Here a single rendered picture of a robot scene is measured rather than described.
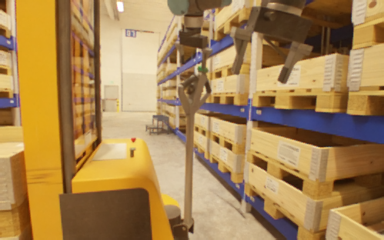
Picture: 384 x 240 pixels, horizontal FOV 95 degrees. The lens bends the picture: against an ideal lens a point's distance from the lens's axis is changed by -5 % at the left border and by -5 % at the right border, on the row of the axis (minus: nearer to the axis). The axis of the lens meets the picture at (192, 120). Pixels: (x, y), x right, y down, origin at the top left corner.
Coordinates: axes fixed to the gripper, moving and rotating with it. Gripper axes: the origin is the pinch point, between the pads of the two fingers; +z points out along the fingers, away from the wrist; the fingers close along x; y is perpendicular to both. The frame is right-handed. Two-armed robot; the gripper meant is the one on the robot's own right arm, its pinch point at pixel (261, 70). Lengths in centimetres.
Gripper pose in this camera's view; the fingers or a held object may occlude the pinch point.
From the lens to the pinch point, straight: 51.5
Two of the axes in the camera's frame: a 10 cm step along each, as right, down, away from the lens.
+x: 9.8, 1.2, 1.8
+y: 0.9, 5.0, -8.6
